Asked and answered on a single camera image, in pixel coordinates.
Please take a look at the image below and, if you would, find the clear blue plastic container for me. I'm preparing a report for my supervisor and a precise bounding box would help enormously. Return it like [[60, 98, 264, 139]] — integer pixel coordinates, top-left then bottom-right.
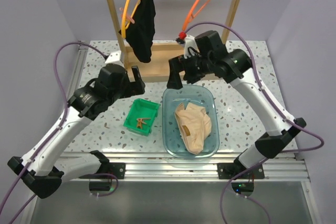
[[162, 85, 219, 159]]

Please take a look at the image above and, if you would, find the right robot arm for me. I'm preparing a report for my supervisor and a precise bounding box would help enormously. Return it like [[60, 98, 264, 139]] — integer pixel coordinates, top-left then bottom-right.
[[167, 30, 306, 178]]

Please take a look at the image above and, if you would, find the wooden hanger rack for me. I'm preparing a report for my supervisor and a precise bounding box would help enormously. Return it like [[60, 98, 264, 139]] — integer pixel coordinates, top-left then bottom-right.
[[107, 0, 240, 82]]

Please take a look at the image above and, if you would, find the beige underwear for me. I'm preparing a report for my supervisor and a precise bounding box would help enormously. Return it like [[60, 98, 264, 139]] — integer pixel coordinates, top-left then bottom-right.
[[174, 102, 212, 155]]

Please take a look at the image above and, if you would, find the black underwear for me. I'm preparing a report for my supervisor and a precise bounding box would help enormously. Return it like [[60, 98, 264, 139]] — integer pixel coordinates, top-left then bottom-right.
[[125, 0, 156, 63]]

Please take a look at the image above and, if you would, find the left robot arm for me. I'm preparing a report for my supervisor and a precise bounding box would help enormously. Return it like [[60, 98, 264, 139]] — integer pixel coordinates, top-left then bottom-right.
[[7, 63, 145, 199]]

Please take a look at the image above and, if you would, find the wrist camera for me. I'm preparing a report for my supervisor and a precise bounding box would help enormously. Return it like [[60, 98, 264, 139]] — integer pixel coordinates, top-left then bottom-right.
[[105, 50, 124, 66], [175, 31, 198, 59]]

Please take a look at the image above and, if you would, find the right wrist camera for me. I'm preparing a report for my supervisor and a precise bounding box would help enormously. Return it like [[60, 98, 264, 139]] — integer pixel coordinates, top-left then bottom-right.
[[175, 31, 198, 59]]

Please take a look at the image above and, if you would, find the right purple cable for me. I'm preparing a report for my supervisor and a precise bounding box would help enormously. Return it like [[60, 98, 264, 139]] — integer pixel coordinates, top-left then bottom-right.
[[183, 22, 324, 224]]

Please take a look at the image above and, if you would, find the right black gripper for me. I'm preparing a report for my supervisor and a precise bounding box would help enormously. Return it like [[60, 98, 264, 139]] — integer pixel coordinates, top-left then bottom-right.
[[167, 50, 214, 90]]

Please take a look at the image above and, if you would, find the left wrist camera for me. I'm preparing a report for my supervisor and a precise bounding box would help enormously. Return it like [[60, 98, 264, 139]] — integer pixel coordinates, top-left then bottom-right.
[[105, 50, 124, 66]]

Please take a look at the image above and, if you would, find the yellow plastic hanger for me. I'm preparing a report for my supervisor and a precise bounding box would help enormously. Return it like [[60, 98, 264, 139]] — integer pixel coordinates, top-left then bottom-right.
[[120, 0, 154, 37]]

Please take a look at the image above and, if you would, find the aluminium rail frame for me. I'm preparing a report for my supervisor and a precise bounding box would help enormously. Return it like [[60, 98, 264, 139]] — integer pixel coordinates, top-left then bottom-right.
[[55, 41, 309, 181]]

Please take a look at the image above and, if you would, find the green plastic bin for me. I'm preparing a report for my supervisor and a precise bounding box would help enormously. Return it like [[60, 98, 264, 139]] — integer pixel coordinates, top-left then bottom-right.
[[123, 99, 160, 136]]

